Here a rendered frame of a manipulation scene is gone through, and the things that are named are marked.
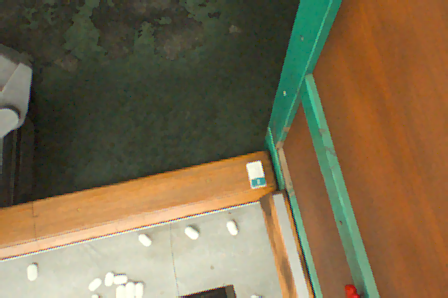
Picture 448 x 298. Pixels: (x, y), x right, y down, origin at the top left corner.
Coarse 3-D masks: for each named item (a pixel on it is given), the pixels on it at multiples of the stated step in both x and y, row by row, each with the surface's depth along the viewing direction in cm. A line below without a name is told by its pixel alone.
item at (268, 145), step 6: (270, 132) 110; (270, 138) 112; (264, 144) 125; (270, 144) 114; (270, 150) 117; (276, 156) 109; (276, 162) 110; (276, 168) 113; (276, 174) 116; (282, 180) 108; (282, 186) 109
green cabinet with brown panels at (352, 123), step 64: (320, 0) 53; (384, 0) 40; (320, 64) 63; (384, 64) 43; (320, 128) 65; (384, 128) 46; (320, 192) 79; (384, 192) 50; (320, 256) 91; (384, 256) 54
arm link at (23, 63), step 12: (0, 48) 83; (0, 60) 83; (12, 60) 83; (24, 60) 85; (0, 72) 83; (12, 72) 84; (24, 72) 84; (0, 84) 84; (12, 84) 84; (24, 84) 85; (0, 96) 85; (12, 96) 85; (24, 96) 86; (24, 108) 87; (24, 120) 88
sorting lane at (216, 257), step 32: (160, 224) 115; (192, 224) 115; (224, 224) 115; (256, 224) 115; (32, 256) 114; (64, 256) 113; (96, 256) 113; (128, 256) 113; (160, 256) 113; (192, 256) 113; (224, 256) 113; (256, 256) 113; (0, 288) 112; (32, 288) 112; (64, 288) 112; (96, 288) 111; (160, 288) 111; (192, 288) 111; (256, 288) 111
